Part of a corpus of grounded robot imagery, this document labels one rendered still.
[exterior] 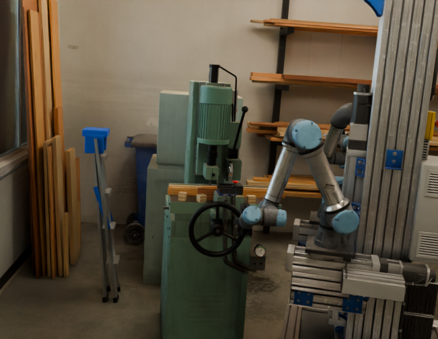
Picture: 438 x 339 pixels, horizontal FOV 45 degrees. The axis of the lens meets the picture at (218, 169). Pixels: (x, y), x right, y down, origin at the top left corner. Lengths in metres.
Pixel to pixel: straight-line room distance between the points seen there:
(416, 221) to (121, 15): 3.50
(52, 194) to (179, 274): 1.43
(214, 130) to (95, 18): 2.69
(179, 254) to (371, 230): 1.00
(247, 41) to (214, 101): 2.46
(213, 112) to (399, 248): 1.15
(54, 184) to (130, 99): 1.52
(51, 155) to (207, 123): 1.50
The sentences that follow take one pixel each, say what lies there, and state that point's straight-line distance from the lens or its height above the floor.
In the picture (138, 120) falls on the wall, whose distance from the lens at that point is 5.24.
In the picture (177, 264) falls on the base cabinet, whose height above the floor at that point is 0.56.
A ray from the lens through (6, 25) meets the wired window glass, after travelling 4.11.
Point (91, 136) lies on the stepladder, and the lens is 3.52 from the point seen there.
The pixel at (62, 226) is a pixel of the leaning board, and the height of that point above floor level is 0.36.
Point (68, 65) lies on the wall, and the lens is 5.31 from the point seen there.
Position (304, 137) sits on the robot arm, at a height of 1.34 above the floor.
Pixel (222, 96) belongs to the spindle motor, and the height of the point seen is 1.46.
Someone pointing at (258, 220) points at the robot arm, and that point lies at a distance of 2.29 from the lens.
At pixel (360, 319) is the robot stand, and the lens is 2.88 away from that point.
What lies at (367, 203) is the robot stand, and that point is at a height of 1.01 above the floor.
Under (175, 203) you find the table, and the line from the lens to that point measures 2.81.
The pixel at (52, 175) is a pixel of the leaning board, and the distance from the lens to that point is 4.01.
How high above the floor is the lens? 1.60
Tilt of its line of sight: 11 degrees down
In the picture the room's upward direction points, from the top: 4 degrees clockwise
